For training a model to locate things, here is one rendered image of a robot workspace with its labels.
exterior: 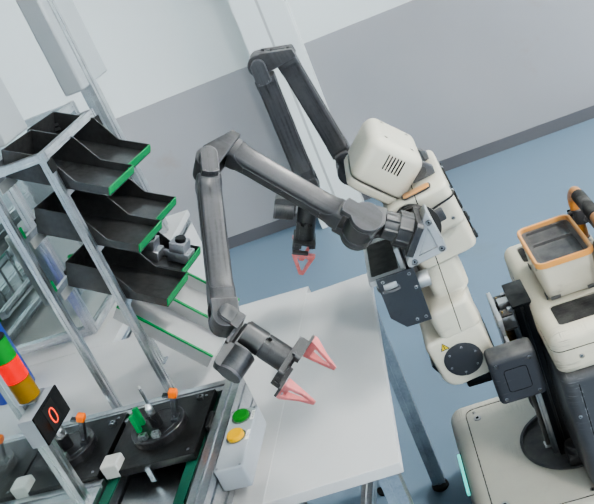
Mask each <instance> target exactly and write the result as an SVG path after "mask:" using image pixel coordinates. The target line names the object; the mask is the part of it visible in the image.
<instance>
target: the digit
mask: <svg viewBox="0 0 594 504"><path fill-rule="evenodd" d="M42 412H43V414H44V415H45V417H46V418H47V420H48V421H49V423H50V425H51V426H52V428H53V429H54V431H55V432H56V430H57V428H58V427H59V425H60V423H61V421H62V420H63V416H62V414H61V413H60V411H59V410H58V408H57V406H56V405H55V403H54V402H53V400H52V398H51V397H50V398H49V399H48V401H47V402H46V404H45V406H44V407H43V409H42Z"/></svg>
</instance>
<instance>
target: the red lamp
mask: <svg viewBox="0 0 594 504"><path fill-rule="evenodd" d="M28 373H29V372H28V370H27V369H26V367H25V366H24V364H23V362H22V361H21V359H20V358H19V356H18V355H17V354H16V356H15V358H14V359H13V360H12V361H10V362H9V363H7V364H5V365H3V366H0V375H1V377H2V378H3V380H4V382H5V383H6V385H7V386H13V385H15V384H18V383H19V382H21V381H22V380H24V379H25V378H26V377H27V375H28Z"/></svg>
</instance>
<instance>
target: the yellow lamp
mask: <svg viewBox="0 0 594 504"><path fill-rule="evenodd" d="M8 388H9V389H10V391H11V392H12V394H13V395H14V397H15V398H16V400H17V402H18V403H19V404H26V403H29V402H31V401H32V400H34V399H35V398H36V397H37V396H38V395H39V393H40V389H39V388H38V386H37V385H36V383H35V381H34V380H33V378H32V377H31V375H30V374H29V373H28V375H27V377H26V378H25V379H24V380H22V381H21V382H19V383H18V384H15V385H13V386H8Z"/></svg>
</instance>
